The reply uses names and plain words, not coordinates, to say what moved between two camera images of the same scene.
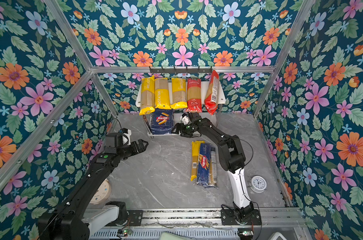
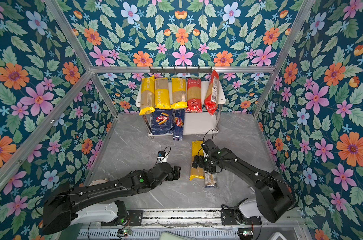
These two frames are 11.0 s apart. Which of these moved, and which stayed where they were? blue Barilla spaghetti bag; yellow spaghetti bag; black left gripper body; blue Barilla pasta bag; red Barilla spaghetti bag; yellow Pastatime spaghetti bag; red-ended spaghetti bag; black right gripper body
Moved: black left gripper body; black right gripper body; blue Barilla spaghetti bag
Stayed: yellow Pastatime spaghetti bag; blue Barilla pasta bag; yellow spaghetti bag; red-ended spaghetti bag; red Barilla spaghetti bag
